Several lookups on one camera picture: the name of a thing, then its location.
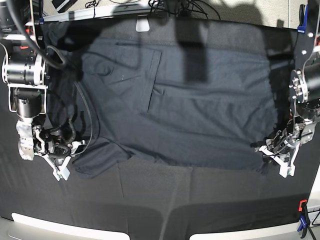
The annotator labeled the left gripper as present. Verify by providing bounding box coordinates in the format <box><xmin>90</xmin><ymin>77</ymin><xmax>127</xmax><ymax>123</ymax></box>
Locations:
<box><xmin>250</xmin><ymin>119</ymin><xmax>314</xmax><ymax>175</ymax></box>

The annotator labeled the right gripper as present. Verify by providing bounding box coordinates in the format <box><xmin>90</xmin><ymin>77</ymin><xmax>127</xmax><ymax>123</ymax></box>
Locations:
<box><xmin>16</xmin><ymin>120</ymin><xmax>86</xmax><ymax>172</ymax></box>

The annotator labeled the dark grey t-shirt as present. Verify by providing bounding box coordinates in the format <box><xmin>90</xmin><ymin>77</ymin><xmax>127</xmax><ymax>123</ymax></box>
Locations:
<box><xmin>43</xmin><ymin>22</ymin><xmax>278</xmax><ymax>178</ymax></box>

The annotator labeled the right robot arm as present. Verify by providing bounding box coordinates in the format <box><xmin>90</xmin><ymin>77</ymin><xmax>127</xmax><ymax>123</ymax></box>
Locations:
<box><xmin>0</xmin><ymin>0</ymin><xmax>90</xmax><ymax>181</ymax></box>

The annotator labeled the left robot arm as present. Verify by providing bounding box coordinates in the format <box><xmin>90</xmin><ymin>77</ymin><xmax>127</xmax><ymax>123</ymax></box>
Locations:
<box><xmin>252</xmin><ymin>0</ymin><xmax>320</xmax><ymax>178</ymax></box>

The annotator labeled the orange blue clamp near right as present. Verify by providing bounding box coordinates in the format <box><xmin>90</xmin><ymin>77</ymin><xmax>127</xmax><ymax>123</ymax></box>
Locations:
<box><xmin>297</xmin><ymin>199</ymin><xmax>317</xmax><ymax>240</ymax></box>

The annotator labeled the black table cloth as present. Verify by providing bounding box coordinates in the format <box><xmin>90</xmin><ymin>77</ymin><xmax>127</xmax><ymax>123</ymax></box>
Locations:
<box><xmin>0</xmin><ymin>17</ymin><xmax>320</xmax><ymax>240</ymax></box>

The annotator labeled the blue clamp top right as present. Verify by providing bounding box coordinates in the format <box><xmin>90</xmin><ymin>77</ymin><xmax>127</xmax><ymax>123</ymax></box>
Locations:
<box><xmin>297</xmin><ymin>4</ymin><xmax>308</xmax><ymax>34</ymax></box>

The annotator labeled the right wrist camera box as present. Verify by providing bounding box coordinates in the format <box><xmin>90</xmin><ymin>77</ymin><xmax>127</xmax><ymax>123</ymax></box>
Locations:
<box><xmin>52</xmin><ymin>165</ymin><xmax>70</xmax><ymax>181</ymax></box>

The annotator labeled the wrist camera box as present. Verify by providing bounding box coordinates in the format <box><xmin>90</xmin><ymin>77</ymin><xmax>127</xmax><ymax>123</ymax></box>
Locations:
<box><xmin>279</xmin><ymin>162</ymin><xmax>296</xmax><ymax>178</ymax></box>
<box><xmin>52</xmin><ymin>165</ymin><xmax>70</xmax><ymax>181</ymax></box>

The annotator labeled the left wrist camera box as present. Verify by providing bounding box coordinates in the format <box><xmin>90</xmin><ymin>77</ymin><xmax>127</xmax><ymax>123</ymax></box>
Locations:
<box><xmin>279</xmin><ymin>162</ymin><xmax>296</xmax><ymax>178</ymax></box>

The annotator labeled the black cable bundle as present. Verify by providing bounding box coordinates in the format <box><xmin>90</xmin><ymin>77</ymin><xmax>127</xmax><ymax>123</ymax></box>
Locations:
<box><xmin>147</xmin><ymin>0</ymin><xmax>222</xmax><ymax>21</ymax></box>

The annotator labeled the aluminium frame rail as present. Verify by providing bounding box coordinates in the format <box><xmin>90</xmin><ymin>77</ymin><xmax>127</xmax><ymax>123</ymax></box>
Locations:
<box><xmin>43</xmin><ymin>2</ymin><xmax>151</xmax><ymax>22</ymax></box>

